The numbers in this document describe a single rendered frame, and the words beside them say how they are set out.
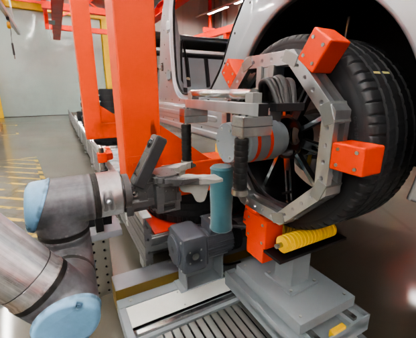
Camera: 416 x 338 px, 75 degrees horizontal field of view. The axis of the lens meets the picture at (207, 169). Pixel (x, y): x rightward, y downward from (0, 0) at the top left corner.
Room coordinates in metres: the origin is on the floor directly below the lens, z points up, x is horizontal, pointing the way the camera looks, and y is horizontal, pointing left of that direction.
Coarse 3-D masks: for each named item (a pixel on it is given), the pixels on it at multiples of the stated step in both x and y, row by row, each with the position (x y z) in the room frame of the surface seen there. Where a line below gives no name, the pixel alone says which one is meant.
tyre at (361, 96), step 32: (352, 64) 0.75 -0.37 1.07; (384, 64) 0.82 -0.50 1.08; (352, 96) 0.73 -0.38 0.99; (384, 96) 0.72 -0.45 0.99; (352, 128) 0.72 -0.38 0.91; (384, 128) 0.69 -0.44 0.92; (384, 160) 0.70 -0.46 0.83; (352, 192) 0.70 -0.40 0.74; (384, 192) 0.75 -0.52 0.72; (288, 224) 0.89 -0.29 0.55; (320, 224) 0.78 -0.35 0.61
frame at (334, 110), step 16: (256, 64) 0.96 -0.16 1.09; (272, 64) 0.89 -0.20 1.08; (288, 64) 0.83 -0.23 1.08; (240, 80) 1.04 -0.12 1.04; (304, 80) 0.77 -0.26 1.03; (320, 80) 0.78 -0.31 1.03; (320, 96) 0.72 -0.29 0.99; (336, 96) 0.73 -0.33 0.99; (320, 112) 0.71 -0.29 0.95; (336, 112) 0.68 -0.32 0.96; (320, 128) 0.71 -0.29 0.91; (336, 128) 0.68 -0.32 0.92; (320, 144) 0.71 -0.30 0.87; (320, 160) 0.70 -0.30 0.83; (320, 176) 0.70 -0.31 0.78; (336, 176) 0.70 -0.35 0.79; (256, 192) 1.02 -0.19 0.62; (320, 192) 0.69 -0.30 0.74; (336, 192) 0.70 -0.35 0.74; (256, 208) 0.93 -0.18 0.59; (272, 208) 0.87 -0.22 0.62; (288, 208) 0.79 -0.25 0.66; (304, 208) 0.73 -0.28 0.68
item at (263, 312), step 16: (240, 288) 1.03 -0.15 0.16; (256, 304) 0.93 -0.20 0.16; (272, 320) 0.84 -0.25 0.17; (336, 320) 0.87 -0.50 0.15; (352, 320) 0.84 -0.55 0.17; (368, 320) 0.87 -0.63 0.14; (272, 336) 0.84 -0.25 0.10; (288, 336) 0.77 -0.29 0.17; (304, 336) 0.77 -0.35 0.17; (320, 336) 0.77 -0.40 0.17; (336, 336) 0.78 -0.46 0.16; (352, 336) 0.83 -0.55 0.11
